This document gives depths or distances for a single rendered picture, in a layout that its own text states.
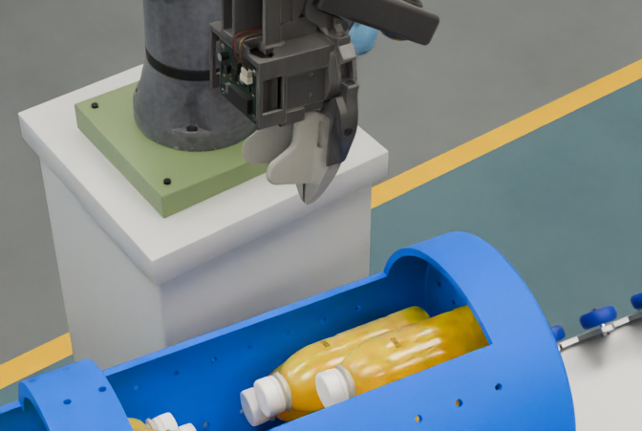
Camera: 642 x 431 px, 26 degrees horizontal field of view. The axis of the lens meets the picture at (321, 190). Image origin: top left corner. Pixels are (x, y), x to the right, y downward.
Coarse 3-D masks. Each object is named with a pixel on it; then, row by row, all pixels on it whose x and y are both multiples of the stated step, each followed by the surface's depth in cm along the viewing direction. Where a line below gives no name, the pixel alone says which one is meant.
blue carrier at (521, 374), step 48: (432, 240) 142; (480, 240) 139; (336, 288) 148; (384, 288) 151; (432, 288) 152; (480, 288) 133; (240, 336) 145; (288, 336) 148; (528, 336) 131; (48, 384) 125; (96, 384) 124; (144, 384) 142; (192, 384) 145; (240, 384) 148; (432, 384) 127; (480, 384) 128; (528, 384) 130
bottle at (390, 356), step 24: (456, 312) 138; (384, 336) 135; (408, 336) 135; (432, 336) 135; (456, 336) 136; (480, 336) 136; (360, 360) 133; (384, 360) 133; (408, 360) 134; (432, 360) 134; (360, 384) 133; (384, 384) 133
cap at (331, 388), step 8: (320, 376) 133; (328, 376) 133; (336, 376) 133; (320, 384) 134; (328, 384) 132; (336, 384) 132; (344, 384) 133; (320, 392) 135; (328, 392) 133; (336, 392) 132; (344, 392) 133; (328, 400) 134; (336, 400) 132
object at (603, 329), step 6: (636, 312) 172; (624, 318) 171; (630, 318) 171; (606, 324) 172; (612, 324) 167; (618, 324) 171; (594, 330) 167; (600, 330) 166; (606, 330) 166; (576, 336) 169; (582, 336) 168; (588, 336) 167; (564, 342) 168; (570, 342) 168
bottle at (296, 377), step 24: (408, 312) 143; (336, 336) 142; (360, 336) 141; (288, 360) 140; (312, 360) 138; (336, 360) 139; (288, 384) 138; (312, 384) 138; (288, 408) 139; (312, 408) 139
